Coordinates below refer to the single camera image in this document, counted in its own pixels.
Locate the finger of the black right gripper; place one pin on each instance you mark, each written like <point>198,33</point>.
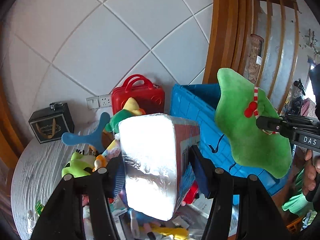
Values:
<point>275,126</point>

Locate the green yellow plush toy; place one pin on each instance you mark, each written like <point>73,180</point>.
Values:
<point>130,109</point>

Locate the blue plastic boomerang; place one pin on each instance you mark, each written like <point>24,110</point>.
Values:
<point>94,139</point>

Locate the right hand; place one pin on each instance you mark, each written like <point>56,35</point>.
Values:
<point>310,171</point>

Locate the white light switch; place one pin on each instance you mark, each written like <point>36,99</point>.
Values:
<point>93,102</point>

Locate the black gift box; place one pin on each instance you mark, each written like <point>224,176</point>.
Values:
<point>50,123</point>

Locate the white wall socket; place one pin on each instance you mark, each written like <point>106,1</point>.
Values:
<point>105,100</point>

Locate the green plush leaf toy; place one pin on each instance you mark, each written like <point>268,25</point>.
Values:
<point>239,106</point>

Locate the blue plastic storage crate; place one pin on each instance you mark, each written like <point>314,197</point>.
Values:
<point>198,103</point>

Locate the white tissue pack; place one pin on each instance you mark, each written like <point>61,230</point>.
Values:
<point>158,173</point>

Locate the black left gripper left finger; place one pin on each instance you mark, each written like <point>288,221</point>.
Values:
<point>62,216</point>

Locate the wooden chair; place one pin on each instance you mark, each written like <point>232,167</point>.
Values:
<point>274,48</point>

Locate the red plastic suitcase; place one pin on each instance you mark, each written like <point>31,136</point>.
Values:
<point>149,96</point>

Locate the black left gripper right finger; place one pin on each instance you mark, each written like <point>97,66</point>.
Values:
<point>258,218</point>

